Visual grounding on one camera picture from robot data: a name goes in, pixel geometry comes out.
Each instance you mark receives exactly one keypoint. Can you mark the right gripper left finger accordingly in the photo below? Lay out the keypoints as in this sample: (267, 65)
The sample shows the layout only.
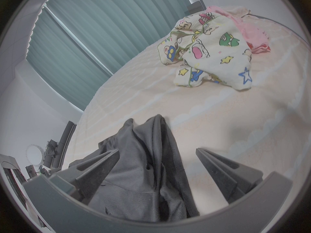
(97, 171)

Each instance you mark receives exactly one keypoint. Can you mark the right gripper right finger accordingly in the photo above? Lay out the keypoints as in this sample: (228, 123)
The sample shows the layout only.
(226, 176)

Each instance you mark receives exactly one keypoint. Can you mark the black garment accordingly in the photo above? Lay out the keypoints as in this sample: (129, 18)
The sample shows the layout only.
(145, 178)

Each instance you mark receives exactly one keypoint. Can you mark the bed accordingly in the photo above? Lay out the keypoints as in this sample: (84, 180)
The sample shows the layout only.
(218, 120)

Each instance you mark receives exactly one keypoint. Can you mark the blue-green curtain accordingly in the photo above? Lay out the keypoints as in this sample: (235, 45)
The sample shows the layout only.
(60, 64)
(116, 20)

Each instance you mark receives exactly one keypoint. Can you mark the white printed pyjama garment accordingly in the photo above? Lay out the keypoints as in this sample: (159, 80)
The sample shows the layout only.
(213, 50)

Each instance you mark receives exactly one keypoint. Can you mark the pink garment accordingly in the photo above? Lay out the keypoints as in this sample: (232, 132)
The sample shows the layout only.
(250, 30)

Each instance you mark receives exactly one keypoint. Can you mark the grey bedside table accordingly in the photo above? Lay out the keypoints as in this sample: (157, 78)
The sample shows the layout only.
(195, 6)

